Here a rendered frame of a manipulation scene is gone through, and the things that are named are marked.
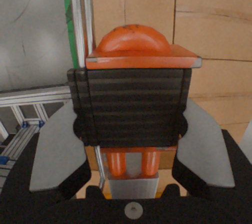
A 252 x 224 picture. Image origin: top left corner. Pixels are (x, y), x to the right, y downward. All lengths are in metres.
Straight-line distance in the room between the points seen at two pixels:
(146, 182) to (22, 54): 1.43
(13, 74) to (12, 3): 0.63
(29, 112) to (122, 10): 1.14
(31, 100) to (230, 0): 1.41
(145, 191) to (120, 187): 0.03
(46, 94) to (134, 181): 1.11
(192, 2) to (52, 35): 1.02
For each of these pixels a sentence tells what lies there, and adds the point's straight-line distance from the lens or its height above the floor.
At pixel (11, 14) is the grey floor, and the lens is 1.52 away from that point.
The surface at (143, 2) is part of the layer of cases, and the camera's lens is 0.65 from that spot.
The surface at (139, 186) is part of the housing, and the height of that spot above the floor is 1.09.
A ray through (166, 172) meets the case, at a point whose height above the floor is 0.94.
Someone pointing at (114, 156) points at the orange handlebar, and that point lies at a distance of 0.16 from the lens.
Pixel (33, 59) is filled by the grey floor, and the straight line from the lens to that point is 1.45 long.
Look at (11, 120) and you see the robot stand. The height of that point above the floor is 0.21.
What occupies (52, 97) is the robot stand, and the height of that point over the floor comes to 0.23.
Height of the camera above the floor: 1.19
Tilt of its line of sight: 61 degrees down
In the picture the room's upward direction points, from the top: 180 degrees clockwise
